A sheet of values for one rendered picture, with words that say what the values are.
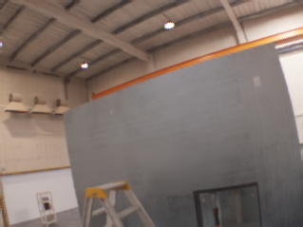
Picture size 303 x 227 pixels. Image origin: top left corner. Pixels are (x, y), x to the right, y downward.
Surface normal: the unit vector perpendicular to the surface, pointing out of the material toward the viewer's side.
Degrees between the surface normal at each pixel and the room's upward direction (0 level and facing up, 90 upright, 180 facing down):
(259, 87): 90
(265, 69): 90
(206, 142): 90
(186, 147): 90
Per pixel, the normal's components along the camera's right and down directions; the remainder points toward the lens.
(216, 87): -0.51, -0.04
